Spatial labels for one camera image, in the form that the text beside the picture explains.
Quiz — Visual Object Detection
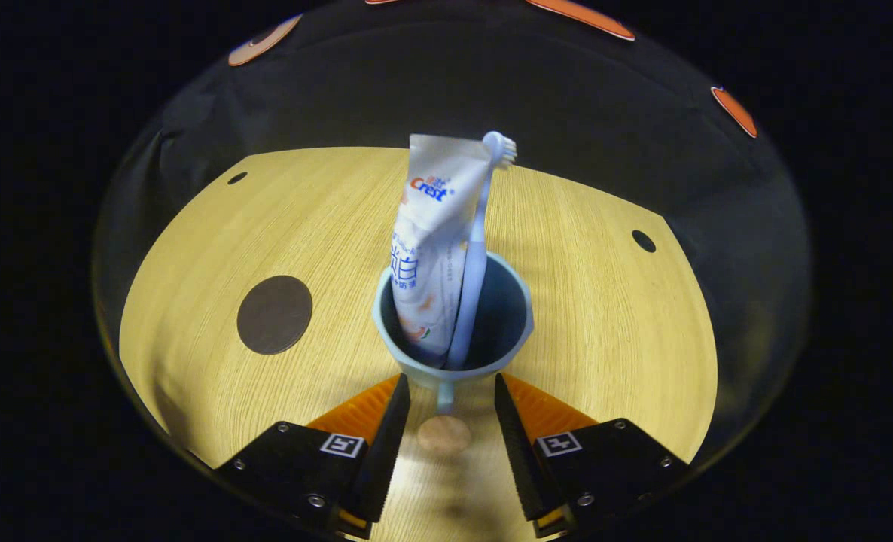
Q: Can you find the black backdrop cloth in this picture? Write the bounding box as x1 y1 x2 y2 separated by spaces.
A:
93 0 812 467

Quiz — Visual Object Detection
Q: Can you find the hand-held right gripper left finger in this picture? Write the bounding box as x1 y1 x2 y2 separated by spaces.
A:
217 374 411 539

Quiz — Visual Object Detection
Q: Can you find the white toothpaste tube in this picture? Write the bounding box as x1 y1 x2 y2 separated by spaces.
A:
389 134 492 358

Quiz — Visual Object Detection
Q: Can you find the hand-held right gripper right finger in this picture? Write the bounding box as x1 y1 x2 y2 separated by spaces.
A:
494 373 692 537

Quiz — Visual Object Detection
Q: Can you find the dark round coaster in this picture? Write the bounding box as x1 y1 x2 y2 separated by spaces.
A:
236 276 313 355

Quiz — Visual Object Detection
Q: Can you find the white toothbrush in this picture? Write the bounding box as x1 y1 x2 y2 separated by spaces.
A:
445 131 517 370

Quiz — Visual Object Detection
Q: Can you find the light blue cup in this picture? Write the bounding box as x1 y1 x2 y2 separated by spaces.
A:
372 252 535 456

